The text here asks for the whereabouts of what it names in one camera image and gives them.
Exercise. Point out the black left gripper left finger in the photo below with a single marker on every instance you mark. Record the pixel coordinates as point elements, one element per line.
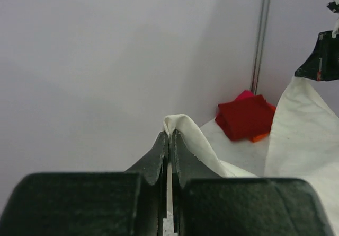
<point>132,202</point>

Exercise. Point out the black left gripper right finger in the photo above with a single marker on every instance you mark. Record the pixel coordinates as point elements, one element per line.
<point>205,203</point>

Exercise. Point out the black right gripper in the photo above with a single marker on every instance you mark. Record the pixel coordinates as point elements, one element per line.
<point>322,64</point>

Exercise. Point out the white t shirt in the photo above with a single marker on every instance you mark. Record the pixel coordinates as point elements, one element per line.
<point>303,144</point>

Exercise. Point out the folded pink t shirt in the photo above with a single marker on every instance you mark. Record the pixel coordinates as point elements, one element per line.
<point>244,95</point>

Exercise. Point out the folded dark red t shirt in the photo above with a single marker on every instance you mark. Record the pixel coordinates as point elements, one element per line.
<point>245,119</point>

